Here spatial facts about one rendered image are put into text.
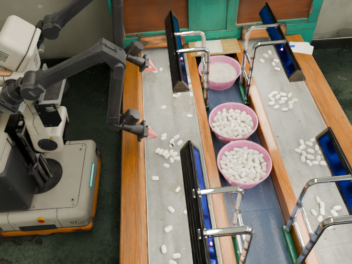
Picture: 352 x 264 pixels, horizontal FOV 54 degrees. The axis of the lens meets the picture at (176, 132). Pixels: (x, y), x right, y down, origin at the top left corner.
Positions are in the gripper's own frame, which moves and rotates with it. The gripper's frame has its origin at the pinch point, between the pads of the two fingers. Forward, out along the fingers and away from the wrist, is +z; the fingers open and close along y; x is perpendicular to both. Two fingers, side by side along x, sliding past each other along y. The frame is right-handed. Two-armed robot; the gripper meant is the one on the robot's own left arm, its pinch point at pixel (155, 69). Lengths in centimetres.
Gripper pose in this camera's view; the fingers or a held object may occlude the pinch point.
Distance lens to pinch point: 208.5
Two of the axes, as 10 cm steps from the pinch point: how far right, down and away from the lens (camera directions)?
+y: -0.9, -7.5, 6.5
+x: -6.1, 5.6, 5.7
